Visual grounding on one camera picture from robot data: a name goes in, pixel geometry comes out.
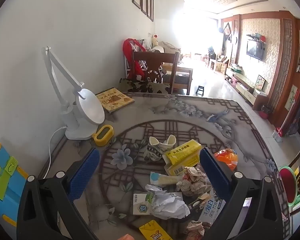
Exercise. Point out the wooden bench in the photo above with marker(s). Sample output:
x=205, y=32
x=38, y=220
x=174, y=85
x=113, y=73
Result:
x=182, y=71

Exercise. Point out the yellow picture book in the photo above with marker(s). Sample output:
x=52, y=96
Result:
x=113, y=100

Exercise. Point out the orange plastic bag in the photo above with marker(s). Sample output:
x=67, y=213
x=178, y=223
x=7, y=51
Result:
x=227, y=158

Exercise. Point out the yellow medicine box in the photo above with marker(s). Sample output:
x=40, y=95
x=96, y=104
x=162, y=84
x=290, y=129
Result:
x=182, y=155

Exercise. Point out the blue yellow snack packet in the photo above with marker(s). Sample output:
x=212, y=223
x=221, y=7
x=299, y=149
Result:
x=165, y=179

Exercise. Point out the white milk carton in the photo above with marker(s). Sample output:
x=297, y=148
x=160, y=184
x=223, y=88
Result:
x=140, y=206

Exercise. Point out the colourful framed picture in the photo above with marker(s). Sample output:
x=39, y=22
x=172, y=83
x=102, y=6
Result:
x=260, y=83

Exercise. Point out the white desk lamp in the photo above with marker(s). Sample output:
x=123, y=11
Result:
x=90, y=105

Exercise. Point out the yellow plastic holder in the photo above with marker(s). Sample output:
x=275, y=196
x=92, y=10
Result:
x=97, y=140

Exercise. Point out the floral chair cushion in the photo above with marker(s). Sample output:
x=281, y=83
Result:
x=140, y=86

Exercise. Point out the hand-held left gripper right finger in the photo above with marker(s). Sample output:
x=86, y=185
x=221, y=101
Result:
x=215, y=175

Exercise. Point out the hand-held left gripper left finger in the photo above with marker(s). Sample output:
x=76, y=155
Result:
x=85, y=172

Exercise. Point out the white red floor mop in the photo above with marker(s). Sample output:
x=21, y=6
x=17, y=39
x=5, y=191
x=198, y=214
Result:
x=278, y=133

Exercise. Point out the red bag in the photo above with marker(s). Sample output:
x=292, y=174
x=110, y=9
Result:
x=128, y=48

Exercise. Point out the low television cabinet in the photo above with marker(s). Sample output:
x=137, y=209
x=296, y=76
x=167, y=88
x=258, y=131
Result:
x=245, y=85

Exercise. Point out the wall television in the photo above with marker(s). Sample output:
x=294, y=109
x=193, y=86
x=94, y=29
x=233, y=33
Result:
x=254, y=50

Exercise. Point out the small dark stool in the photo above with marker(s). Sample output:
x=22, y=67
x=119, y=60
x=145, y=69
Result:
x=200, y=87

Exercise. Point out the dark wooden chair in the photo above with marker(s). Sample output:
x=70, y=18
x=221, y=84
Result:
x=152, y=58

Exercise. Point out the red bin with green rim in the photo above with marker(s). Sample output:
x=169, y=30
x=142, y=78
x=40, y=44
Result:
x=287, y=187

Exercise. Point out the white paper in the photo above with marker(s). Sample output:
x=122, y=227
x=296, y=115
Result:
x=167, y=205

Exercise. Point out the crushed patterned paper cup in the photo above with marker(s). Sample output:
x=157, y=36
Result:
x=155, y=152

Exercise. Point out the white plush toy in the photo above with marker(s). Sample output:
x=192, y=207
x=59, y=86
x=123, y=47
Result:
x=155, y=40

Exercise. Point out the yellow tea carton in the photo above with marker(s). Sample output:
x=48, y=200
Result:
x=153, y=231

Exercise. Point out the brown paper wad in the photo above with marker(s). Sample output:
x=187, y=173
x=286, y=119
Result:
x=192, y=185

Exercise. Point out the blue green plastic board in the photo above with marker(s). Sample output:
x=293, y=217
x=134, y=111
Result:
x=7, y=192

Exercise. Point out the red floor basket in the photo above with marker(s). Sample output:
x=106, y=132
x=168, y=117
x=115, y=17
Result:
x=265, y=113

